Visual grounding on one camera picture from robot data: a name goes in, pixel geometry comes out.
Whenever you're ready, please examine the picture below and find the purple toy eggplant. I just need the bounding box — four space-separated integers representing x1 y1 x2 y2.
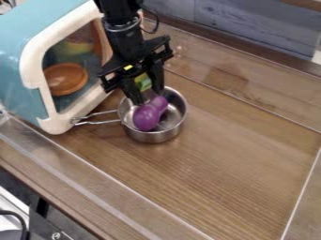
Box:
132 96 168 131

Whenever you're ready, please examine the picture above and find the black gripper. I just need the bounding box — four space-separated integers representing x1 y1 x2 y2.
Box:
97 18 172 106

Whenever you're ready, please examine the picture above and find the black cable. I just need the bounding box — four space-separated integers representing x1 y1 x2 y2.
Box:
0 209 30 240

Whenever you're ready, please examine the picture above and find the blue toy microwave oven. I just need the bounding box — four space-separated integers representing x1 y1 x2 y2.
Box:
0 0 111 135

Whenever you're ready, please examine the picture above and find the yellow toy banana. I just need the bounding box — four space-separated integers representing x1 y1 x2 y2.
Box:
133 73 151 93

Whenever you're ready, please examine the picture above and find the silver metal pot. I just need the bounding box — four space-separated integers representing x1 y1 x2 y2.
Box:
69 86 188 143

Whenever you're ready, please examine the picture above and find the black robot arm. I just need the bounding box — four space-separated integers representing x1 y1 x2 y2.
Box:
92 0 172 105

